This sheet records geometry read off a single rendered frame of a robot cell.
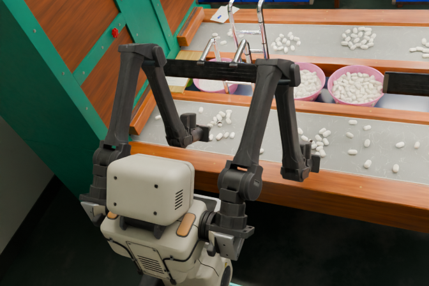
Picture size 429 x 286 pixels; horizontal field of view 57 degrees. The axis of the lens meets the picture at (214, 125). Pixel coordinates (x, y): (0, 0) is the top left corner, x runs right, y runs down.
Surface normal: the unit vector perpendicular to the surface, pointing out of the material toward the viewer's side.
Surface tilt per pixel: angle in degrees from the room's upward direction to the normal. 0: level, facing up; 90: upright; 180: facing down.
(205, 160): 0
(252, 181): 79
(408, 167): 0
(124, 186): 48
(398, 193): 0
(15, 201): 90
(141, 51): 82
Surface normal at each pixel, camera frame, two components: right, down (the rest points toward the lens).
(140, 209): -0.38, 0.13
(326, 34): -0.22, -0.64
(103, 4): 0.92, 0.11
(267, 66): -0.53, -0.32
